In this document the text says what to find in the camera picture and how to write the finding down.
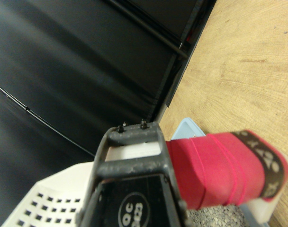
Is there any white scoop with red handle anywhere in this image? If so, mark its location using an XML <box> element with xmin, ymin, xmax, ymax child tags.
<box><xmin>1</xmin><ymin>129</ymin><xmax>288</xmax><ymax>227</ymax></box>

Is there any blue litter tray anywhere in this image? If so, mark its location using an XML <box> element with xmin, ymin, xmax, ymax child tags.
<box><xmin>171</xmin><ymin>117</ymin><xmax>277</xmax><ymax>227</ymax></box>

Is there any black curtain stand pole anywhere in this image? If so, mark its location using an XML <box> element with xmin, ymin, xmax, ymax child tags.
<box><xmin>0</xmin><ymin>81</ymin><xmax>95</xmax><ymax>157</ymax></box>
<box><xmin>106</xmin><ymin>0</ymin><xmax>189</xmax><ymax>59</ymax></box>

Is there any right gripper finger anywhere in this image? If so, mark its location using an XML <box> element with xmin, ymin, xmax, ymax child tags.
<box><xmin>76</xmin><ymin>122</ymin><xmax>188</xmax><ymax>227</ymax></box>

